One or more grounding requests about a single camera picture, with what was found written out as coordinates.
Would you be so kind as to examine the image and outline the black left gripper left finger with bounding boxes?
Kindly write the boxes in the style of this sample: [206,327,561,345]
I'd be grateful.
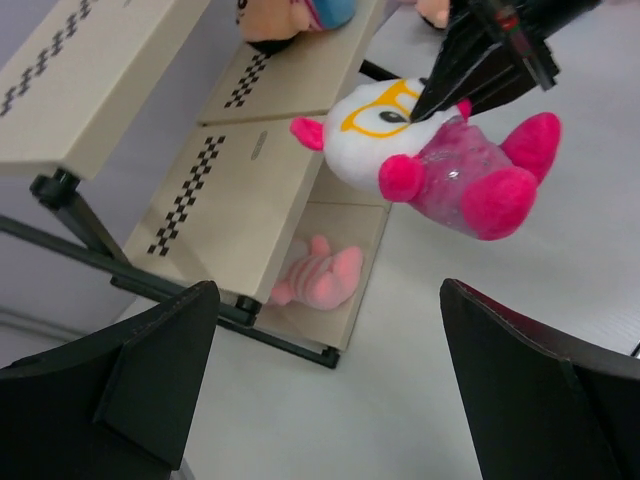
[1,281,220,479]

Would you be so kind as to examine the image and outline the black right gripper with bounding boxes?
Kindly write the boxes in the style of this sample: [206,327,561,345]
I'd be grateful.
[410,0,600,122]

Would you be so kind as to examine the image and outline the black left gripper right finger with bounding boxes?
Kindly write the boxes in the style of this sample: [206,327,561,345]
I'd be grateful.
[440,279,639,479]

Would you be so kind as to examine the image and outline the peach doll blue pants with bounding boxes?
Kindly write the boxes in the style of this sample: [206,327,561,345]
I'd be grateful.
[404,0,450,30]

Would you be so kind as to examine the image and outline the white pink panda plush glasses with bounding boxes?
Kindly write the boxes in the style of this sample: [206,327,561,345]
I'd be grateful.
[290,78,562,241]

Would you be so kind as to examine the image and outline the peach doll on middle shelf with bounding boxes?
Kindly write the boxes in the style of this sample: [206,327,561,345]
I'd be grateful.
[236,0,357,56]

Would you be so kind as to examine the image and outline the pink striped plush bottom shelf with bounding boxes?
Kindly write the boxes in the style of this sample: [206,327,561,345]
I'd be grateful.
[267,235,364,311]

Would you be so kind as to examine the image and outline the beige three-tier shelf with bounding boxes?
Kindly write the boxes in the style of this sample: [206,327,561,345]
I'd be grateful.
[1,1,389,369]

